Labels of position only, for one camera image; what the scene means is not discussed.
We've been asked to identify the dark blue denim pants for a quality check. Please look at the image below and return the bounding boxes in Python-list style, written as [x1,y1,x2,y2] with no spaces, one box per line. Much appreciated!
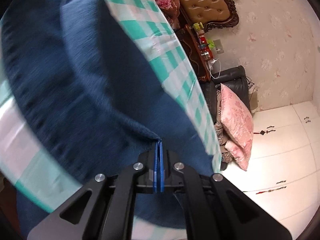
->
[1,0,216,230]

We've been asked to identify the beige patterned blanket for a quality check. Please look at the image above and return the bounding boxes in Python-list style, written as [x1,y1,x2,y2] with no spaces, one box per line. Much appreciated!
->
[214,90,233,170]

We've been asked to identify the pink satin pillow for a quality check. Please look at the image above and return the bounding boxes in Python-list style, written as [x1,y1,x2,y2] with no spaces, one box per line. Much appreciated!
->
[221,85,253,171]

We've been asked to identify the black leather armchair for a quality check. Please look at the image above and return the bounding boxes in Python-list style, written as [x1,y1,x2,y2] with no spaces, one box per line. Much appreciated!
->
[200,66,250,123]

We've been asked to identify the dark wooden nightstand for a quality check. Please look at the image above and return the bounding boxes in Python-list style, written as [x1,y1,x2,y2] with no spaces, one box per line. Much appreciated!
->
[176,24,211,82]

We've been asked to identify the red tin can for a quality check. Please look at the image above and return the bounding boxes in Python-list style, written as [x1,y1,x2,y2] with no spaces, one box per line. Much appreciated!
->
[198,35,208,45]

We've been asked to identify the yellow green jar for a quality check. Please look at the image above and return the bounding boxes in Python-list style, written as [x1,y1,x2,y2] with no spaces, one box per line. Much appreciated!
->
[193,22,204,32]

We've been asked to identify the teal checkered bed sheet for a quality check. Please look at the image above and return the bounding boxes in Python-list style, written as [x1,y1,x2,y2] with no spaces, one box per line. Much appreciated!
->
[0,0,223,240]

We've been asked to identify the tufted tan leather headboard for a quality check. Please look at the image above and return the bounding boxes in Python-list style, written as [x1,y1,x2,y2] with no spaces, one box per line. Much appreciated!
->
[180,0,239,32]

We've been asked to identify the white charging cable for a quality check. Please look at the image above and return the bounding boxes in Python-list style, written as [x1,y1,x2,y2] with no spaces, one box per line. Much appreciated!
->
[208,57,222,80]

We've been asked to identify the white wall socket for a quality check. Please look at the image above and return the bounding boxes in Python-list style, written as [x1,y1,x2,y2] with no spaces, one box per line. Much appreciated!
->
[213,39,224,54]

